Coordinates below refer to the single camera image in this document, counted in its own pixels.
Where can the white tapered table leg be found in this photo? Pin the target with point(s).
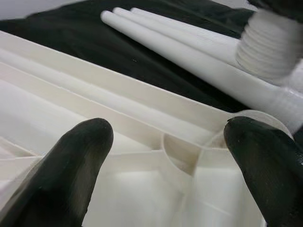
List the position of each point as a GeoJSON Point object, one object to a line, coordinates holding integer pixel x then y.
{"type": "Point", "coordinates": [262, 52]}
{"type": "Point", "coordinates": [189, 59]}
{"type": "Point", "coordinates": [165, 29]}
{"type": "Point", "coordinates": [189, 23]}

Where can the black table cloth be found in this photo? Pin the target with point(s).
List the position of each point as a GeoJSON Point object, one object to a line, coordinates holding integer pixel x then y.
{"type": "Point", "coordinates": [94, 42]}

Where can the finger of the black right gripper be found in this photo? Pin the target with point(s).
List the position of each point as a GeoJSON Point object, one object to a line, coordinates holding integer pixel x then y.
{"type": "Point", "coordinates": [284, 3]}

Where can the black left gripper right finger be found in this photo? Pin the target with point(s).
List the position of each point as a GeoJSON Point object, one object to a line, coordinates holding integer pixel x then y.
{"type": "Point", "coordinates": [272, 170]}

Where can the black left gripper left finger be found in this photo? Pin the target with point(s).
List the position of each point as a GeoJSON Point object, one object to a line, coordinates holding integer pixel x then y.
{"type": "Point", "coordinates": [54, 179]}

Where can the white plastic ribbed table top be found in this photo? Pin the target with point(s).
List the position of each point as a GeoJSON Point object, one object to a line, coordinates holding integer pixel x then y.
{"type": "Point", "coordinates": [142, 189]}

